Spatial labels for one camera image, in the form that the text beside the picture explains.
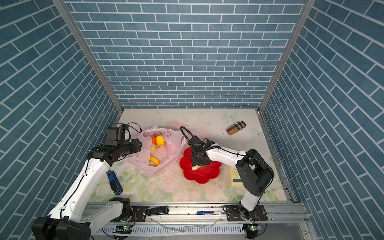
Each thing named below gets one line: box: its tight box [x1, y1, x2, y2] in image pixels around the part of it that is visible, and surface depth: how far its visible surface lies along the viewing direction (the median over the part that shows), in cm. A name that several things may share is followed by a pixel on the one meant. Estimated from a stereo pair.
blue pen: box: [194, 210, 215, 216], surface depth 75 cm
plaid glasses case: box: [226, 120, 247, 136], surface depth 108 cm
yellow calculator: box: [229, 166, 244, 188], surface depth 86 cm
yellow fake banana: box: [149, 156, 161, 167], surface depth 92 cm
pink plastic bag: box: [123, 125, 187, 178], surface depth 91 cm
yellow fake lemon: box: [155, 135, 166, 146], surface depth 98 cm
